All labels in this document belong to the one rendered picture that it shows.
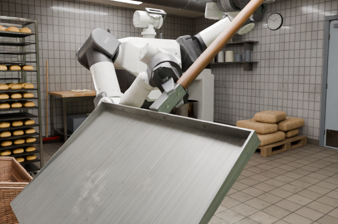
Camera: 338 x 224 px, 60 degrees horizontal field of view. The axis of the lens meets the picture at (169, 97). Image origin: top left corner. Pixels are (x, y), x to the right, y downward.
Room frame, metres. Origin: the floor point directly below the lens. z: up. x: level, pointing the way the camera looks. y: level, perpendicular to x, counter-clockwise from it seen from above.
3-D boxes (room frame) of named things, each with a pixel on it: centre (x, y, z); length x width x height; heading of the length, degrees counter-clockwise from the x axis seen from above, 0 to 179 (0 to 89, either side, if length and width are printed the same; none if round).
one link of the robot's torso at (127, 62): (1.31, 0.12, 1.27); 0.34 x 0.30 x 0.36; 123
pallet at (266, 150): (4.92, -1.67, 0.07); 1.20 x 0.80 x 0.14; 128
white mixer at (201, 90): (6.25, -0.44, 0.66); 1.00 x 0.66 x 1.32; 128
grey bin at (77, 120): (5.16, 1.62, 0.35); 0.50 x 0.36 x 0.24; 38
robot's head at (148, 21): (1.25, 0.09, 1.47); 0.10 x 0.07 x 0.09; 123
